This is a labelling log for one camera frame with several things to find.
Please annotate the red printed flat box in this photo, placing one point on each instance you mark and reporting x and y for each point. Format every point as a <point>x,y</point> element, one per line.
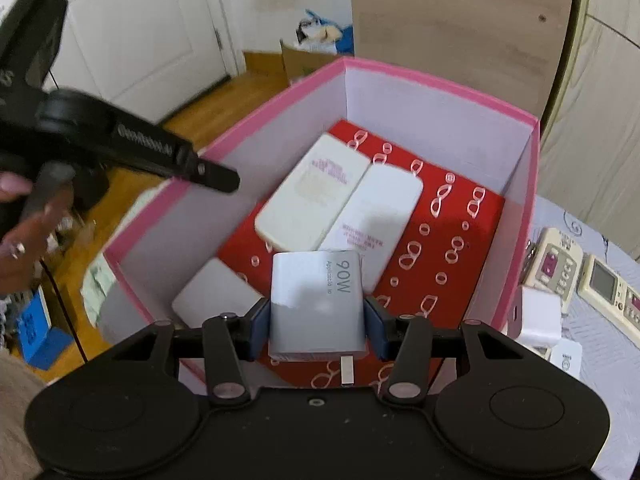
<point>465,230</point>

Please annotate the blue box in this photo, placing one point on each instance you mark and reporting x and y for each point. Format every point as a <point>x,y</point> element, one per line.
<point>42,335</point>

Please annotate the white door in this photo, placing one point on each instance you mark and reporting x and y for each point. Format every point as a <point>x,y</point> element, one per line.
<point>125,20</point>

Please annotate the cream air conditioner remote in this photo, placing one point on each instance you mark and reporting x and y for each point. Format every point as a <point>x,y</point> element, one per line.
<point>310,190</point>
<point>380,210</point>
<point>607,295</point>
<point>555,265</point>

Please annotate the wooden cabinet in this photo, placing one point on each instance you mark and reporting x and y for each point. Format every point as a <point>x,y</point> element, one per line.
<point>450,25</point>

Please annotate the person's left hand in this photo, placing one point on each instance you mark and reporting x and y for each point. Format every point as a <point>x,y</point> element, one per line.
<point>20,255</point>

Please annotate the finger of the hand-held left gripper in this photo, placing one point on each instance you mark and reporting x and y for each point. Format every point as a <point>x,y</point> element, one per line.
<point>165,155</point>

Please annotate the brown cardboard box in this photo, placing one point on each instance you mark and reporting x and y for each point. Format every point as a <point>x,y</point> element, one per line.
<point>300,65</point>

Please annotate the pink cardboard box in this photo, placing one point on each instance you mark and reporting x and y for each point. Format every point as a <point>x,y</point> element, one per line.
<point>450,125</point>

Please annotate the small white cube charger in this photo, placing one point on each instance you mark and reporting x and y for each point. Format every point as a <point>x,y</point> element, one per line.
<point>540,317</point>

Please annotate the blue plastic bag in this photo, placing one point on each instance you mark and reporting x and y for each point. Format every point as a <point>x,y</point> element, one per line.
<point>342,35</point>

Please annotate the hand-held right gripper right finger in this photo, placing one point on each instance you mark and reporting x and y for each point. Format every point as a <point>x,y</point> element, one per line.
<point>374,330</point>

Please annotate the large white power adapter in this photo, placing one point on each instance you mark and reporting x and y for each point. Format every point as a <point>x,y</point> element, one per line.
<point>215,295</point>
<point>315,305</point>

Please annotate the pale wooden wardrobe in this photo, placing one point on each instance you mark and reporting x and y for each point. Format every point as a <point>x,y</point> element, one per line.
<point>600,135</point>

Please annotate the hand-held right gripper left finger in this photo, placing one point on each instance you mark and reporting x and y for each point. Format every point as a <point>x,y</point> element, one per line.
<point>259,330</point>

